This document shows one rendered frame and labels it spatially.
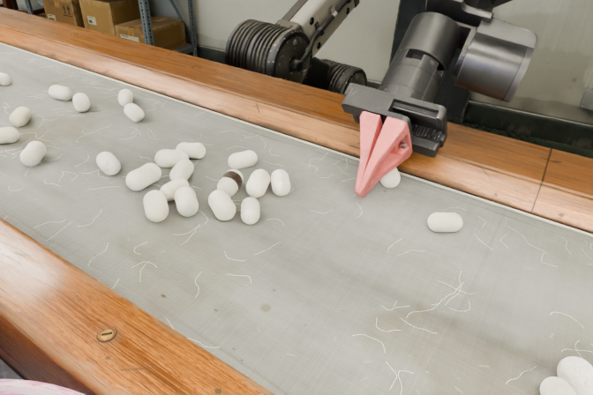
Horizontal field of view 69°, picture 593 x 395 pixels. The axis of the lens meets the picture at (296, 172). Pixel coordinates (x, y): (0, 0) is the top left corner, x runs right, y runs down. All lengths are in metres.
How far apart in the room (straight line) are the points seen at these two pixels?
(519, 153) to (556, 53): 1.89
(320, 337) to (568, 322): 0.18
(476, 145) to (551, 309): 0.22
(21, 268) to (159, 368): 0.14
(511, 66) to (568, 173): 0.13
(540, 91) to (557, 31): 0.29
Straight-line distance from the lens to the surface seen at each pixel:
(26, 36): 1.00
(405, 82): 0.45
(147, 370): 0.29
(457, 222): 0.42
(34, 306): 0.35
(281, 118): 0.57
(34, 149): 0.55
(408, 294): 0.36
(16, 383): 0.30
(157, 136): 0.57
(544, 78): 2.45
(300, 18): 0.87
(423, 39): 0.48
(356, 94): 0.44
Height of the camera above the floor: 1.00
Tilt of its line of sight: 32 degrees down
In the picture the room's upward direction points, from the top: 2 degrees clockwise
